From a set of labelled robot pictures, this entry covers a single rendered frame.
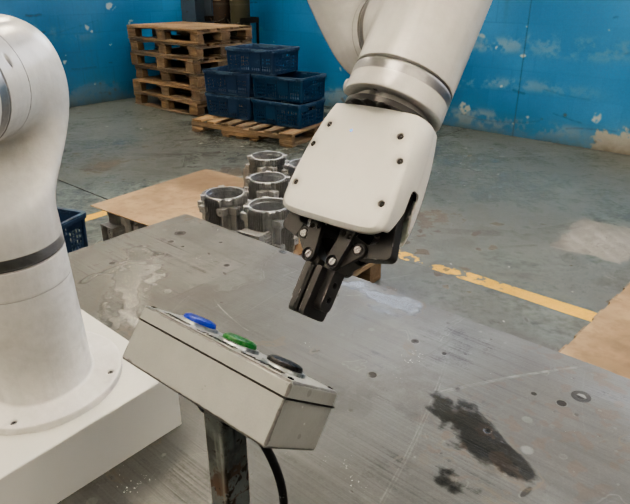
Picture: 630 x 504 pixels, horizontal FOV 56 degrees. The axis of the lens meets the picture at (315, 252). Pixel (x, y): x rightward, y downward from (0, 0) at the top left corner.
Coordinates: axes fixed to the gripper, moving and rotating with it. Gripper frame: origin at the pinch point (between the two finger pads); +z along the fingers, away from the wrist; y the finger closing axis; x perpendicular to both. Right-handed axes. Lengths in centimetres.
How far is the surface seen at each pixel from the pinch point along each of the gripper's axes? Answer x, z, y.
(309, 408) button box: 0.0, 8.2, 3.5
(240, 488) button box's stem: 6.6, 18.3, -3.7
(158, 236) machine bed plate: 53, -1, -82
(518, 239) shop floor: 290, -83, -81
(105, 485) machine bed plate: 13.4, 29.6, -25.8
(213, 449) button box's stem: 2.7, 15.5, -5.2
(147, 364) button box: -3.6, 10.7, -10.1
